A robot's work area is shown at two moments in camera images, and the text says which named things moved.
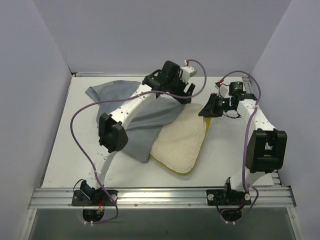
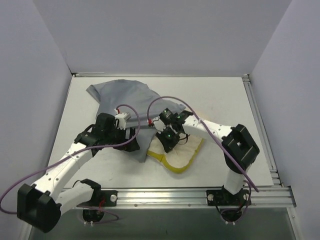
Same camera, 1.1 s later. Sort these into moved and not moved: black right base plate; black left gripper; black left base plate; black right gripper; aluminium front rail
Moved: black right gripper; black left gripper
Not moved: black right base plate; black left base plate; aluminium front rail
